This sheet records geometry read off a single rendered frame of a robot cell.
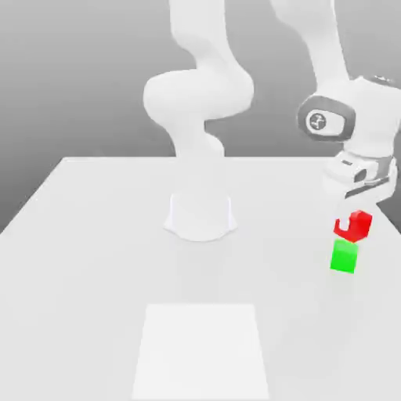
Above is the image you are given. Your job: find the small green cube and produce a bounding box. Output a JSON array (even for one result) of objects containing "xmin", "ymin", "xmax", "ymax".
[{"xmin": 329, "ymin": 238, "xmax": 359, "ymax": 275}]

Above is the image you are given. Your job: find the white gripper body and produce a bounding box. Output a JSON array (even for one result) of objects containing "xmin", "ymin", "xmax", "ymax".
[{"xmin": 339, "ymin": 162, "xmax": 399, "ymax": 210}]

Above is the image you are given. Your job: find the small red cube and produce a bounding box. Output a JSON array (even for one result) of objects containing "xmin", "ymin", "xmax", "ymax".
[{"xmin": 333, "ymin": 209, "xmax": 374, "ymax": 244}]

